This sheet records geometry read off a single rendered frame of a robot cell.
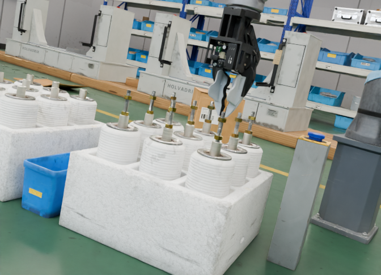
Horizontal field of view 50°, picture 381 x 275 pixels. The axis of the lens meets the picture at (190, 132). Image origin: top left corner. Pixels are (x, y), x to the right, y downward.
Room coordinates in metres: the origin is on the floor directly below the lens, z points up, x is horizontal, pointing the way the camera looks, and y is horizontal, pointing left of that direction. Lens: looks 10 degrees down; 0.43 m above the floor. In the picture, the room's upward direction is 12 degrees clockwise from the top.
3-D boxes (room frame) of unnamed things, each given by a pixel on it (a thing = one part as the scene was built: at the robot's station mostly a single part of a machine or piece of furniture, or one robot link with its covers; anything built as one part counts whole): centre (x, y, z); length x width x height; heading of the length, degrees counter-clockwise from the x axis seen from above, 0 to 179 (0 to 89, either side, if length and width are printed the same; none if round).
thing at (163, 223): (1.00, 0.00, 0.09); 0.39 x 0.39 x 0.18; 67
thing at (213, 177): (0.85, -0.06, 0.16); 0.10 x 0.10 x 0.18
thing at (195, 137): (1.00, 0.00, 0.25); 0.08 x 0.08 x 0.01
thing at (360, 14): (5.62, -1.76, 1.42); 0.43 x 0.37 x 0.19; 145
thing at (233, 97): (0.82, -0.07, 0.38); 0.06 x 0.03 x 0.09; 152
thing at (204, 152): (0.85, -0.06, 0.25); 0.08 x 0.08 x 0.01
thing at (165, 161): (0.89, 0.05, 0.16); 0.10 x 0.10 x 0.18
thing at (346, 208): (1.33, -0.57, 0.15); 0.19 x 0.19 x 0.30; 58
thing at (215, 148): (0.85, -0.06, 0.26); 0.02 x 0.02 x 0.03
